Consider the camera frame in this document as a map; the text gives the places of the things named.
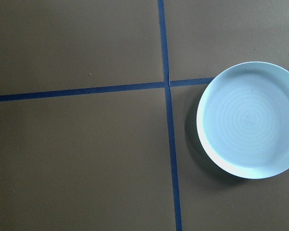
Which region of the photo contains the light blue round plate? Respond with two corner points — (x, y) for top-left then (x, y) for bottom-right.
(196, 61), (289, 180)

